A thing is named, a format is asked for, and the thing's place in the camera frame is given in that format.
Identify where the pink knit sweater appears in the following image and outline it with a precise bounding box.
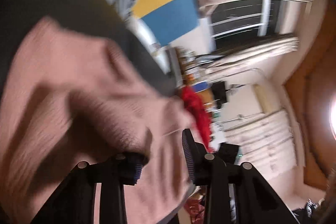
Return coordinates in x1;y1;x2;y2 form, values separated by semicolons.
1;17;193;223

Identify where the pink quilt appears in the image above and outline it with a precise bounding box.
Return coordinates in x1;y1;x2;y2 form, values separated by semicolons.
184;196;205;224

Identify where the black monitor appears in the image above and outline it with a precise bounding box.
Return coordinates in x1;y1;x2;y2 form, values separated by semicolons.
211;81;228;110

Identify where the red knit sweater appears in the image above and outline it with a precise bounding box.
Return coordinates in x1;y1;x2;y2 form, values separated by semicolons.
179;86;213;152

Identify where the air conditioner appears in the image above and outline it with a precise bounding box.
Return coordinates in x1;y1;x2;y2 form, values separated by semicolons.
253;84;275;114

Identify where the wooden desk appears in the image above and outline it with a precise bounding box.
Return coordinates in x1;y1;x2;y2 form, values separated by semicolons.
175;47;215;109

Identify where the wooden wardrobe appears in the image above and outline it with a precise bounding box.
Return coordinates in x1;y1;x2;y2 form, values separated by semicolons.
285;0;335;190

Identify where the window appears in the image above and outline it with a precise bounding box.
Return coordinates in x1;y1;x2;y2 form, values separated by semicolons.
208;0;289;51

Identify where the white printed pillow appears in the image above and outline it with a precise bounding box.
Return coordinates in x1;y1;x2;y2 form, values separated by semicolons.
125;16;170;74

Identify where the black bed cover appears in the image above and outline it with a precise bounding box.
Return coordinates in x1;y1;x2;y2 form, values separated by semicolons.
1;0;175;97

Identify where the right wall curtain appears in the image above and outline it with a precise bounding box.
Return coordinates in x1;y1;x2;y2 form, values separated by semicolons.
224;110;297;180

